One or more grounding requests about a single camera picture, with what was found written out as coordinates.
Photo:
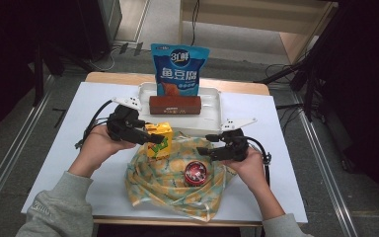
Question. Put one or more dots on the green yellow fruit-print cloth bag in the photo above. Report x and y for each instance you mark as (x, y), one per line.
(164, 194)

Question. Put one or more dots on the brown carton box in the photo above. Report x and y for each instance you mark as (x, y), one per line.
(174, 105)

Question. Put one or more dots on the person's right hand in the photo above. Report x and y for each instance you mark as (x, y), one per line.
(251, 173)

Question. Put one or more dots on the dark curtain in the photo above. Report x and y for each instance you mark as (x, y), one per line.
(368, 98)
(3, 49)

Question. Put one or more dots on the black metal stand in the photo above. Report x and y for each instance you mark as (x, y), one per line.
(38, 75)

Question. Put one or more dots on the red round tin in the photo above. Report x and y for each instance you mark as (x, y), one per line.
(195, 173)

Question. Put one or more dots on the black tripod stand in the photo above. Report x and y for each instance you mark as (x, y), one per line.
(306, 82)

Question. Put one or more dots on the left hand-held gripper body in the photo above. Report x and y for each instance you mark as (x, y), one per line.
(120, 125)

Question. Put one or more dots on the dark cabinet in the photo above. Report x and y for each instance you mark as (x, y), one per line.
(92, 26)

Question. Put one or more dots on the person's left hand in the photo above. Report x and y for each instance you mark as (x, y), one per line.
(95, 149)

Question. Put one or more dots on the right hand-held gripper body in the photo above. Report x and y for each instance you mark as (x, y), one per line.
(237, 146)

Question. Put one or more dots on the metal floor rail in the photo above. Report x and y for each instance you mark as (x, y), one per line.
(324, 164)
(6, 158)

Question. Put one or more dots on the light wooden shelf unit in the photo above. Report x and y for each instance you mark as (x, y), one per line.
(243, 24)

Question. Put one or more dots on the wooden table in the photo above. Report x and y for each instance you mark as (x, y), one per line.
(118, 78)

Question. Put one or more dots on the white plastic tray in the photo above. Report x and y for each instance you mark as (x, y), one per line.
(210, 112)

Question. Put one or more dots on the blue snack pouch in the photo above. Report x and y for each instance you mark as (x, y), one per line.
(179, 72)

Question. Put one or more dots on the white table sheet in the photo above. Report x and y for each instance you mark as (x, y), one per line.
(260, 105)

